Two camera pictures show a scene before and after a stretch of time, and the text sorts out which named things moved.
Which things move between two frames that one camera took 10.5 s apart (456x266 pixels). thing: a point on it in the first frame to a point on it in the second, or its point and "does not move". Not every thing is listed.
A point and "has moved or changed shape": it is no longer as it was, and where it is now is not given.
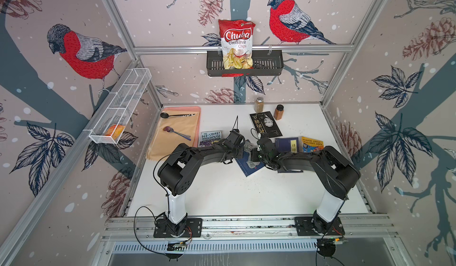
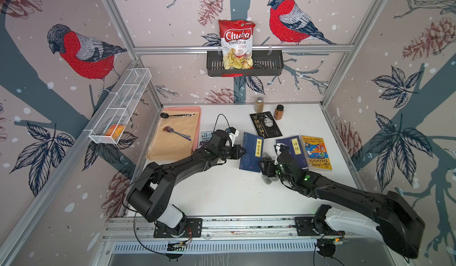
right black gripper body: (257, 157) to (272, 170)
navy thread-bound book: (242, 161) has moved or changed shape
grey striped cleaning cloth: (248, 146) to (268, 180)
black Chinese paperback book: (265, 123) does not move
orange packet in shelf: (115, 131) does not move
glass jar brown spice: (259, 104) does not move
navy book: (285, 145) does not move
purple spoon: (170, 129) does not move
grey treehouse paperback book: (207, 137) does not move
